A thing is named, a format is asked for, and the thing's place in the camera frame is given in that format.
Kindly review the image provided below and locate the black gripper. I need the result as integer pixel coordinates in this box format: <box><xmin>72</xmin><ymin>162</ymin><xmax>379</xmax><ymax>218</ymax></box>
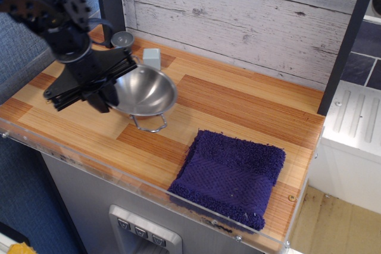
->
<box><xmin>43</xmin><ymin>47</ymin><xmax>136</xmax><ymax>113</ymax></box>

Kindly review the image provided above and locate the silver button panel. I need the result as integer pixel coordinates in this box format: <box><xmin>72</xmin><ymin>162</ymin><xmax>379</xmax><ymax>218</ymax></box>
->
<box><xmin>109</xmin><ymin>205</ymin><xmax>183</xmax><ymax>253</ymax></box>

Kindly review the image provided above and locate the clear acrylic table edge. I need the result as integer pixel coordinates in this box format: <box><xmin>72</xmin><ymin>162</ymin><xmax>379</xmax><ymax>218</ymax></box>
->
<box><xmin>1</xmin><ymin>120</ymin><xmax>312</xmax><ymax>253</ymax></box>

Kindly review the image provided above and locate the purple folded towel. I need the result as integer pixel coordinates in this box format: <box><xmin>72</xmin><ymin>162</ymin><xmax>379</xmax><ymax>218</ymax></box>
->
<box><xmin>168</xmin><ymin>130</ymin><xmax>286</xmax><ymax>231</ymax></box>

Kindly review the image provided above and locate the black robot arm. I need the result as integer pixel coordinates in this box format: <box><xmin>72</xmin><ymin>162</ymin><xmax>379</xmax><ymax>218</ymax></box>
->
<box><xmin>1</xmin><ymin>0</ymin><xmax>137</xmax><ymax>113</ymax></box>

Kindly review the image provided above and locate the blue and grey spoon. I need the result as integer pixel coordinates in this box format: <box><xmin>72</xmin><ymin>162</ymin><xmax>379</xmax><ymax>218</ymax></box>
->
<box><xmin>111</xmin><ymin>31</ymin><xmax>135</xmax><ymax>49</ymax></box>

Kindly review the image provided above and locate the silver metal bowl with handles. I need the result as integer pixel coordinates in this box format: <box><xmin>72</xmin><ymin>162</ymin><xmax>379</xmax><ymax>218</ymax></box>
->
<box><xmin>108</xmin><ymin>56</ymin><xmax>178</xmax><ymax>133</ymax></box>

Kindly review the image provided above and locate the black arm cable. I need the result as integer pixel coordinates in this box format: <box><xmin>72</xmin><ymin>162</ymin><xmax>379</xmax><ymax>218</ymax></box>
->
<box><xmin>88</xmin><ymin>18</ymin><xmax>114</xmax><ymax>49</ymax></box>

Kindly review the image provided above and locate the dark right vertical post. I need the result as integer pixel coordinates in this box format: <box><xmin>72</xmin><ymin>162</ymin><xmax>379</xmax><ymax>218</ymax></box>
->
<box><xmin>317</xmin><ymin>0</ymin><xmax>370</xmax><ymax>116</ymax></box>

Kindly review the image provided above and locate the small grey block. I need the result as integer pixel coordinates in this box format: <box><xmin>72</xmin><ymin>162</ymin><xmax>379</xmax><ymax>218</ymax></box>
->
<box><xmin>143</xmin><ymin>48</ymin><xmax>161</xmax><ymax>70</ymax></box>

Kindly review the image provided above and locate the white ribbed sink unit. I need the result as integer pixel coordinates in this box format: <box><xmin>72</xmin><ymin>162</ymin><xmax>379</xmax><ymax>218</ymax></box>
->
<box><xmin>308</xmin><ymin>81</ymin><xmax>380</xmax><ymax>213</ymax></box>

